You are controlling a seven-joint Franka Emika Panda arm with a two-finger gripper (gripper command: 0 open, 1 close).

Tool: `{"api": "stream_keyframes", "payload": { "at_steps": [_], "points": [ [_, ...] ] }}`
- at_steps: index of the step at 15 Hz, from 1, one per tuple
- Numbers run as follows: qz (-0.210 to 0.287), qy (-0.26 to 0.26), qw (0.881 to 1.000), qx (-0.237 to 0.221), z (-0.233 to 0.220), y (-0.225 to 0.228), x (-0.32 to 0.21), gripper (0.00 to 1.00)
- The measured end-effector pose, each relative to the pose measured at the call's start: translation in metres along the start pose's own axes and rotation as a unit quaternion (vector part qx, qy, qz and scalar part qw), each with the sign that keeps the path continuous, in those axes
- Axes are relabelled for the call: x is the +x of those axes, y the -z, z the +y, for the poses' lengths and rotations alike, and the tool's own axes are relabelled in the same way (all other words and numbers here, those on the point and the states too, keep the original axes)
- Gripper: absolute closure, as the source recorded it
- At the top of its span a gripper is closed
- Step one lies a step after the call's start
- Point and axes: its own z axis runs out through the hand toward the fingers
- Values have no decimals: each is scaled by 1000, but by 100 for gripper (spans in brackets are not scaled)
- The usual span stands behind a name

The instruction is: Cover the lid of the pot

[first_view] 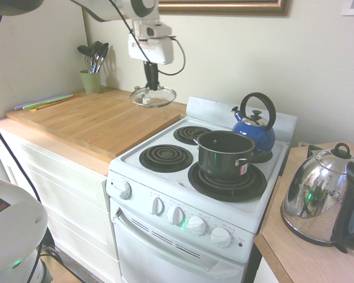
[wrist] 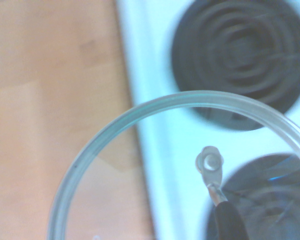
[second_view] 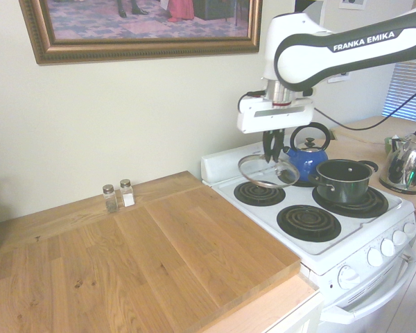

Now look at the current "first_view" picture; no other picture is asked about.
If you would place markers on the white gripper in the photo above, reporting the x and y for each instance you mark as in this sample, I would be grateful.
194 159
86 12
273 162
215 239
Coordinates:
153 51

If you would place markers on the glass pot lid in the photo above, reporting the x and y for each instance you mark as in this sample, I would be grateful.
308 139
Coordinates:
162 100

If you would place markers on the black cooking pot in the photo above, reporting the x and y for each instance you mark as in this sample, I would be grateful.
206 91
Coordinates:
224 165

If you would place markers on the glass pepper shaker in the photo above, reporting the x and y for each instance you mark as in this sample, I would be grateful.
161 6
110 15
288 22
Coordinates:
136 87

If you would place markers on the glass salt shaker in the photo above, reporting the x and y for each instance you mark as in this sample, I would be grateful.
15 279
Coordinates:
146 100

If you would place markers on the black kitchen utensil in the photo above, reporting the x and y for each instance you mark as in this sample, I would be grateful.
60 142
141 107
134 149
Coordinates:
104 49
83 50
95 47

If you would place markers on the green utensil cup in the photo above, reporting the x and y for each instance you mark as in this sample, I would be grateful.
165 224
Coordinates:
90 82

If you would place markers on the black coil stove burner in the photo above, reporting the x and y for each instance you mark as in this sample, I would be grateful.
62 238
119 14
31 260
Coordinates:
269 155
186 134
224 191
165 157

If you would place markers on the wooden butcher block board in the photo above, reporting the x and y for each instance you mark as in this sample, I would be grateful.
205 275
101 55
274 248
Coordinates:
91 123

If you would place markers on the orange red kitchen knife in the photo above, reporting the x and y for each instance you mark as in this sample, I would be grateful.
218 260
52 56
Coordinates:
62 101

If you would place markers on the gold framed painting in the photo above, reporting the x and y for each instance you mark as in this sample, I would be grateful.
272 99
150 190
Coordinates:
224 7

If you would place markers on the white electric stove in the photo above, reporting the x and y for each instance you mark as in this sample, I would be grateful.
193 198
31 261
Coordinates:
153 182

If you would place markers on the coloured knives set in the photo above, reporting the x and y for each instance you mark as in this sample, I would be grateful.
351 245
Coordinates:
44 100

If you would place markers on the green kitchen knife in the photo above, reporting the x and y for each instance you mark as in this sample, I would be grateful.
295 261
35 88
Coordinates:
38 104

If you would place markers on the white oven temperature knob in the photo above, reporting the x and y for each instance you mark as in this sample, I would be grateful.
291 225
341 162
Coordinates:
124 190

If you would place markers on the blue whistling tea kettle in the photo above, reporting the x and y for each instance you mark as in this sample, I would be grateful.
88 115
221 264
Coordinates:
259 135

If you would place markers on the white burner knob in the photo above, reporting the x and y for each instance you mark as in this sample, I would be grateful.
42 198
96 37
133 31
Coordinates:
176 215
157 205
221 236
196 225

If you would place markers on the white cabinet with wooden countertop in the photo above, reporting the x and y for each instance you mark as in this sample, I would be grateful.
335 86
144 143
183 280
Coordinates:
62 188

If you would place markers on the white oven door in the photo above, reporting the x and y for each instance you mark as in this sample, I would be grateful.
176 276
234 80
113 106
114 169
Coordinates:
165 259

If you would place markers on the chrome electric kettle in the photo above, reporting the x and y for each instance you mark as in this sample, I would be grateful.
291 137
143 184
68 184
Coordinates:
315 188

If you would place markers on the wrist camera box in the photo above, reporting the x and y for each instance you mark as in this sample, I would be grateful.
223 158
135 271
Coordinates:
156 31

